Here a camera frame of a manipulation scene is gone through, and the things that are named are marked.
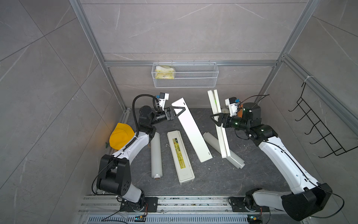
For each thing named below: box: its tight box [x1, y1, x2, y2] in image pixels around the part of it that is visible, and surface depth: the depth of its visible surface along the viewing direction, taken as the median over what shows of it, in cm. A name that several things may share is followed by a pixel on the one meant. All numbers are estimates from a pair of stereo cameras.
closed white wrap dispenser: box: [166, 130, 196, 186], surface depth 83 cm
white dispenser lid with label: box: [207, 89, 232, 159], surface depth 67 cm
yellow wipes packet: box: [154, 65, 175, 80], surface depth 88 cm
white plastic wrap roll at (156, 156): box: [150, 132, 163, 180], surface depth 89 cm
